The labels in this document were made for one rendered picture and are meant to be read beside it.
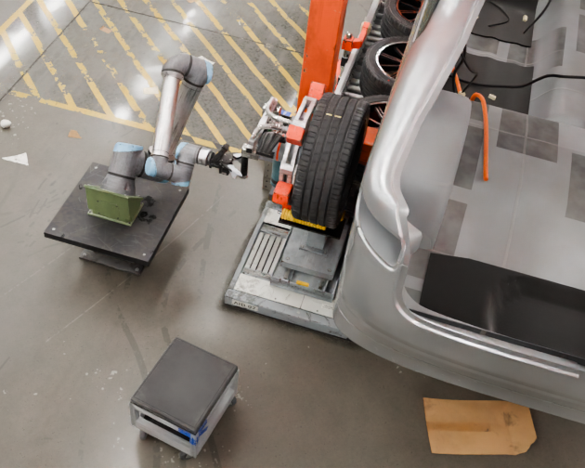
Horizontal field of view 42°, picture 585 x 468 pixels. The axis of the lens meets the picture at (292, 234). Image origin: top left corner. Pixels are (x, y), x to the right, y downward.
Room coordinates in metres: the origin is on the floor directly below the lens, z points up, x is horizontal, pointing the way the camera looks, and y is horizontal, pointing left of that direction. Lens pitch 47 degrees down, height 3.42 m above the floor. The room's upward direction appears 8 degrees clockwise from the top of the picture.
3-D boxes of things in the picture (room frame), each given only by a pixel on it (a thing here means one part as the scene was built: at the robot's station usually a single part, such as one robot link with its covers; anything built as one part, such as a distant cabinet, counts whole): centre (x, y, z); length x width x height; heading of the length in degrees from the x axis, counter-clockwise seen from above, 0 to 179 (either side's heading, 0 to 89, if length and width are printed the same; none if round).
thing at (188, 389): (1.83, 0.39, 0.17); 0.43 x 0.36 x 0.34; 160
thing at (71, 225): (2.88, 0.97, 0.15); 0.60 x 0.60 x 0.30; 81
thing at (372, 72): (4.40, -0.64, 0.39); 0.66 x 0.66 x 0.24
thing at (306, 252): (2.91, -0.14, 0.32); 0.40 x 0.30 x 0.28; 170
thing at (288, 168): (2.94, 0.03, 0.85); 0.54 x 0.07 x 0.54; 170
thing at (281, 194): (2.63, 0.08, 0.85); 0.09 x 0.08 x 0.07; 170
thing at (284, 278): (2.88, -0.14, 0.13); 0.50 x 0.36 x 0.10; 170
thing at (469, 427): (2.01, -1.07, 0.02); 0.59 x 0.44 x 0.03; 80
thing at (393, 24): (5.11, -0.76, 0.39); 0.66 x 0.66 x 0.24
